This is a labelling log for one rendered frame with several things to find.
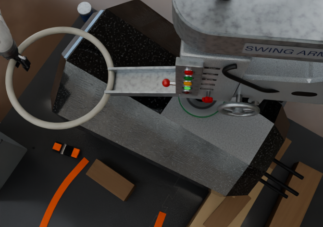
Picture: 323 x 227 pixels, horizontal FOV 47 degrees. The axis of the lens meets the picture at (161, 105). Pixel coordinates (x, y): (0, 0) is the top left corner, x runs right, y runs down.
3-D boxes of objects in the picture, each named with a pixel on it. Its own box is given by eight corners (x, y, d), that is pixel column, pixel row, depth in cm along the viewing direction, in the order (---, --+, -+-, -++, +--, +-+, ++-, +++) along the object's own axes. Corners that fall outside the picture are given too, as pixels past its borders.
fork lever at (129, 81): (266, 60, 152) (266, 56, 147) (264, 106, 147) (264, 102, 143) (113, 63, 175) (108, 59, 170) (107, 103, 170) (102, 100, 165)
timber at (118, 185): (89, 175, 248) (85, 173, 236) (100, 160, 250) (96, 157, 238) (126, 201, 242) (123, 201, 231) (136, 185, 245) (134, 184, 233)
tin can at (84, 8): (87, 25, 276) (83, 17, 263) (79, 16, 278) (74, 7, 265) (97, 17, 277) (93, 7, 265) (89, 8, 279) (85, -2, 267)
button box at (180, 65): (198, 88, 133) (204, 58, 106) (197, 95, 133) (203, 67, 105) (176, 86, 134) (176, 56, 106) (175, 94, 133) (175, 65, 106)
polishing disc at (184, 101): (210, 65, 177) (210, 64, 176) (233, 103, 172) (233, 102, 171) (170, 85, 175) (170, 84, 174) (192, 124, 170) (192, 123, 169)
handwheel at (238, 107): (256, 94, 143) (265, 82, 128) (254, 120, 140) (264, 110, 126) (217, 91, 144) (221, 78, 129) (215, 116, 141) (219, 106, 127)
